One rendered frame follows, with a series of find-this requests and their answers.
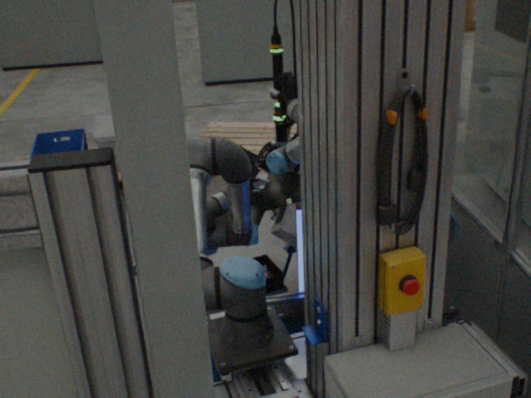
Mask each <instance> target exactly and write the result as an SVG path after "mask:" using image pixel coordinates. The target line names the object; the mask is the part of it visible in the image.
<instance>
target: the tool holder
mask: <svg viewBox="0 0 531 398"><path fill-rule="evenodd" d="M290 126H293V124H292V123H291V122H290V121H289V120H287V119H286V120H285V141H284V142H277V141H276V138H274V139H272V141H271V144H272V145H273V146H276V147H281V146H283V145H285V144H286V143H289V142H290Z"/></svg>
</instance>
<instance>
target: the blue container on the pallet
mask: <svg viewBox="0 0 531 398"><path fill-rule="evenodd" d="M63 137H69V138H71V139H68V140H62V139H61V138H63ZM55 139H56V141H55ZM80 150H89V149H88V148H87V143H86V138H85V128H78V129H64V131H57V132H50V133H38V134H37V135H36V137H35V140H33V144H32V150H31V153H30V157H29V159H30V160H31V158H32V156H35V155H38V154H46V153H63V152H72V151H80Z"/></svg>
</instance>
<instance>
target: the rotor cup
mask: <svg viewBox="0 0 531 398"><path fill-rule="evenodd" d="M277 149H278V148H277V147H276V146H273V145H272V144H271V141H269V142H267V143H266V144H265V145H264V146H263V147H262V149H261V151H260V152H259V154H258V156H257V158H256V166H257V167H258V168H259V169H260V170H262V171H263V172H265V173H267V174H269V168H268V167H267V164H266V157H267V155H268V154H269V153H272V152H273V151H275V150H277ZM264 152H266V155H265V156H264V157H263V153H264ZM299 166H300V165H299V164H298V165H296V167H294V171H295V172H297V171H298V169H299Z"/></svg>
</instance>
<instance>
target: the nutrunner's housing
mask: <svg viewBox="0 0 531 398"><path fill-rule="evenodd" d="M271 44H272V45H279V44H281V38H280V34H278V27H273V34H272V36H271ZM275 135H276V141H277V142H284V141H285V124H276V125H275Z"/></svg>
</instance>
